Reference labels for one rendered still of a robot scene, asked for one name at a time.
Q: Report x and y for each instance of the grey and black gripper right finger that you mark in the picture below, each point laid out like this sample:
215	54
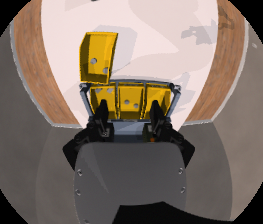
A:
165	132

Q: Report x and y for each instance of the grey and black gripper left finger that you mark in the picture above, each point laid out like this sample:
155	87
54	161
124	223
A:
94	129

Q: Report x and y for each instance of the dark grey metal shelf rack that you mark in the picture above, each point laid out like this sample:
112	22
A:
129	130

